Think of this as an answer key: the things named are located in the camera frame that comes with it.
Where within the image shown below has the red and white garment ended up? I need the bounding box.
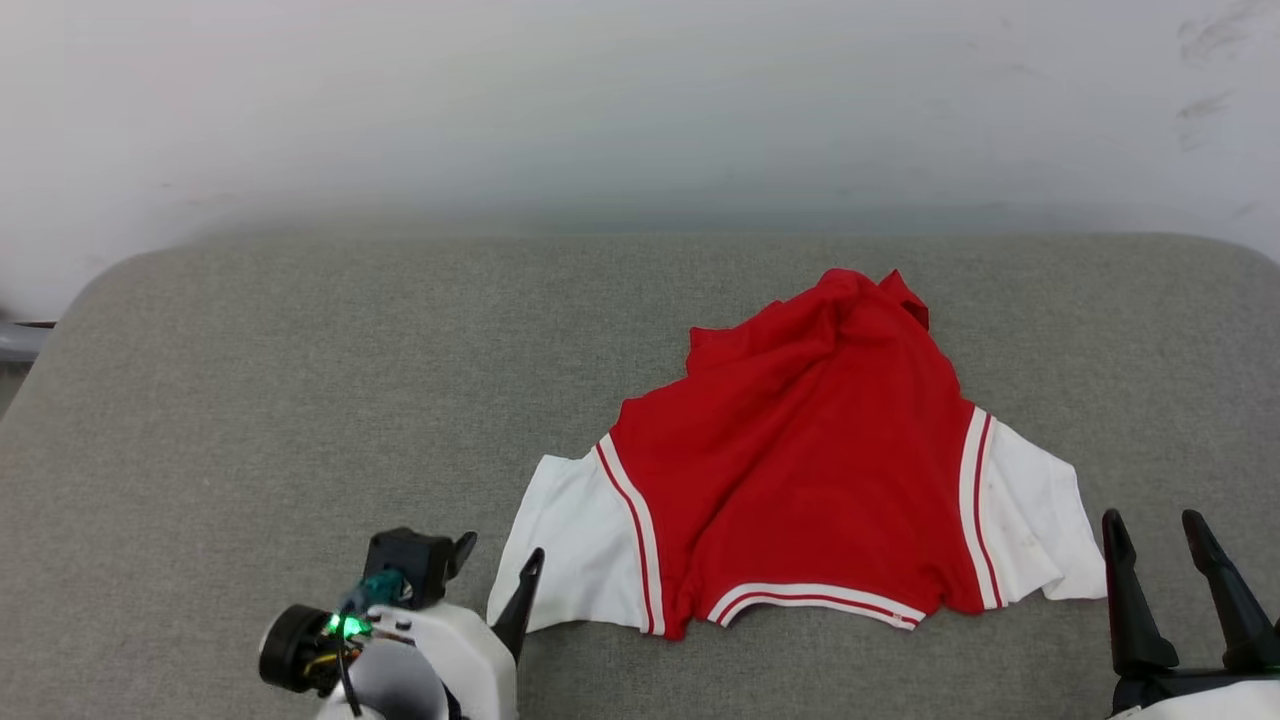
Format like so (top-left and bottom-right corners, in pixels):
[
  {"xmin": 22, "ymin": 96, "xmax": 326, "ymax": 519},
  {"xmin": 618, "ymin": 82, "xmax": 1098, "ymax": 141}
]
[{"xmin": 487, "ymin": 267, "xmax": 1109, "ymax": 641}]

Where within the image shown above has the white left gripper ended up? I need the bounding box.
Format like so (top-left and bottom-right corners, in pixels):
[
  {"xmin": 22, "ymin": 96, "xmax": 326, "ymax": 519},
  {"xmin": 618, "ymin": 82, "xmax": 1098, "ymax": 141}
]
[{"xmin": 369, "ymin": 532, "xmax": 547, "ymax": 720}]

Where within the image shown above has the thin black cable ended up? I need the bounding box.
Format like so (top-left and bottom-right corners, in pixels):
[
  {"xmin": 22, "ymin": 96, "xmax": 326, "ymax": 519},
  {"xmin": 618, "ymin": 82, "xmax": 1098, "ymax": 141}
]
[{"xmin": 334, "ymin": 630, "xmax": 364, "ymax": 719}]

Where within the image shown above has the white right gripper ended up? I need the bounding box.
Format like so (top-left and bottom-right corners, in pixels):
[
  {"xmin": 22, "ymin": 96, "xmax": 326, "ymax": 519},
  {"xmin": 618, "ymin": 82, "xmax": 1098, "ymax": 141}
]
[{"xmin": 1101, "ymin": 509, "xmax": 1280, "ymax": 720}]

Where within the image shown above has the teal left camera connector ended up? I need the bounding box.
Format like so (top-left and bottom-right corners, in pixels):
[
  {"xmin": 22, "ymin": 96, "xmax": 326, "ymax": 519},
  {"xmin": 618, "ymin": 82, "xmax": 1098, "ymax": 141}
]
[{"xmin": 340, "ymin": 568, "xmax": 409, "ymax": 616}]

